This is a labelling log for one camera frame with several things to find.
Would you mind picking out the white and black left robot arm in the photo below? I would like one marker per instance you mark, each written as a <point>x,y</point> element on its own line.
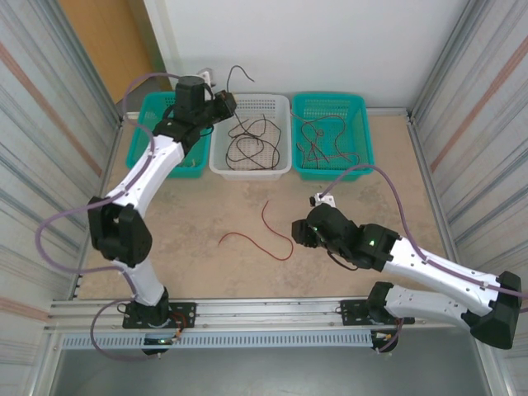
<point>154,173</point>

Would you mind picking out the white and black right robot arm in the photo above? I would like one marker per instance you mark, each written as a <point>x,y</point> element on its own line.
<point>433,272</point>

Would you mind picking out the white perforated plastic basket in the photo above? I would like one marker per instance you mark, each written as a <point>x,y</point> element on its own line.
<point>268,107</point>

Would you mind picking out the teal perforated plastic basket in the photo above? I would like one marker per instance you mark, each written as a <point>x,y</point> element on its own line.
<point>354,123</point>
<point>144,119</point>

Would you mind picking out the brown wooden door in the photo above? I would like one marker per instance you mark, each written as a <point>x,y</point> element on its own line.
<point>103,41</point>

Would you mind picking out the white door frame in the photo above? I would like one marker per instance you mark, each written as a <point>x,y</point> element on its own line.
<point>161,37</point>

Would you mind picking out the aluminium corner post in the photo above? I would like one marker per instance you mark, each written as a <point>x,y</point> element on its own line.
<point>97,82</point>
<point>442,62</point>

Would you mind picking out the aluminium table frame bar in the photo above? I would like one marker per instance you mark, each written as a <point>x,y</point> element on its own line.
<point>426,165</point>
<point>387,111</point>
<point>108,165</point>

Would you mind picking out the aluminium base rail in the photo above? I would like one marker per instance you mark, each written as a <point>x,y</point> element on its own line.
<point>268,313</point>

